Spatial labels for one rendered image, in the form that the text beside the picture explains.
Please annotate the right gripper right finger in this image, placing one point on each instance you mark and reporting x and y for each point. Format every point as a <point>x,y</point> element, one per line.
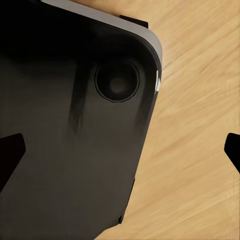
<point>232,149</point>

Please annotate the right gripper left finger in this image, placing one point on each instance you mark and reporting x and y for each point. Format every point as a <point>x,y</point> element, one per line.
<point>12,149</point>

